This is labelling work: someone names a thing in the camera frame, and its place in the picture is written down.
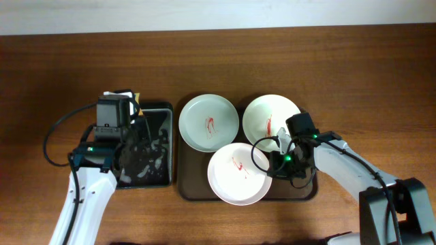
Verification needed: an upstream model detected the white plate with red stain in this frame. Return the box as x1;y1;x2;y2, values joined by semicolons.
207;143;273;206

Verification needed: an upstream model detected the pale green plate red stain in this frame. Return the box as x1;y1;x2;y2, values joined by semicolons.
178;94;239;152

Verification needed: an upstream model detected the yellow green sponge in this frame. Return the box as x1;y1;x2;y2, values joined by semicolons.
134;93;140;105

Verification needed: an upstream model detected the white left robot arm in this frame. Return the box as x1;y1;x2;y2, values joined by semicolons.
50;92;140;244

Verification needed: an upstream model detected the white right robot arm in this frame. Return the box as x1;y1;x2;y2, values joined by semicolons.
269;112;435;244

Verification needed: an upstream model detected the brown plastic serving tray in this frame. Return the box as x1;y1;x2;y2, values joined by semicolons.
176;137;318;202

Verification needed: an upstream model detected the black wash basin with water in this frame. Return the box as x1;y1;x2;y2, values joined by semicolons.
117;101;174;189

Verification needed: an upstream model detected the cream plate with red stain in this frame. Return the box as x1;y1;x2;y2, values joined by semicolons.
243;95;300;144

